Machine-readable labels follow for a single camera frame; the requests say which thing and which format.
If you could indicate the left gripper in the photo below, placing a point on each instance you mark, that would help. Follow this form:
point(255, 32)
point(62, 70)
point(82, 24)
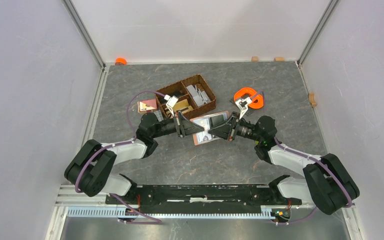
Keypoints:
point(186, 127)

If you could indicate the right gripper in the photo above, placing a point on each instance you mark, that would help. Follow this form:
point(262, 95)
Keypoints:
point(226, 130)

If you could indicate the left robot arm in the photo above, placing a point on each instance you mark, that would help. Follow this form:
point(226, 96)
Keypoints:
point(91, 169)

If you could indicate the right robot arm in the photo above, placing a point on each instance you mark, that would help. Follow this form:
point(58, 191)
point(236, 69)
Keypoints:
point(325, 181)

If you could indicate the gold cards pile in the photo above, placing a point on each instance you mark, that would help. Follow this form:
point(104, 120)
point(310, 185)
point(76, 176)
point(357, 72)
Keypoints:
point(183, 106)

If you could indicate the silver cards pile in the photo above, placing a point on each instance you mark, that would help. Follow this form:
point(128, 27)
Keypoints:
point(200, 97)

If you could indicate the brown wicker basket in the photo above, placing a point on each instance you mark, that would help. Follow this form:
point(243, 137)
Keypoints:
point(179, 89)

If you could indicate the wooden block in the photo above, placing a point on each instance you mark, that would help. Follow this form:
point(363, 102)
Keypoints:
point(279, 59)
point(254, 59)

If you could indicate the curved wooden piece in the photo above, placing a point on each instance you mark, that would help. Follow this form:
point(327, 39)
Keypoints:
point(312, 99)

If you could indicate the orange cap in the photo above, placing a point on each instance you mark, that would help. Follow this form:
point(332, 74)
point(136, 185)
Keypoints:
point(120, 61)

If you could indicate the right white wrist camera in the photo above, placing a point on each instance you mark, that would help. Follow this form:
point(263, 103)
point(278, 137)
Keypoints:
point(243, 105)

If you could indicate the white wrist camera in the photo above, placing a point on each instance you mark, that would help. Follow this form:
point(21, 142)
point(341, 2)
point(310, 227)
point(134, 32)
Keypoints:
point(243, 105)
point(170, 103)

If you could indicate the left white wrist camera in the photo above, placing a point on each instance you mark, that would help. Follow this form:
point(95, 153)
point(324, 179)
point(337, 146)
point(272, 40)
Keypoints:
point(170, 103)

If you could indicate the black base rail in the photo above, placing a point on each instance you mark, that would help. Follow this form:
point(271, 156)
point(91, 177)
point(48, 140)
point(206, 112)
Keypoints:
point(205, 198)

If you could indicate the white comb cable duct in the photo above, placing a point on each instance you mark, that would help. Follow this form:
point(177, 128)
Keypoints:
point(121, 212)

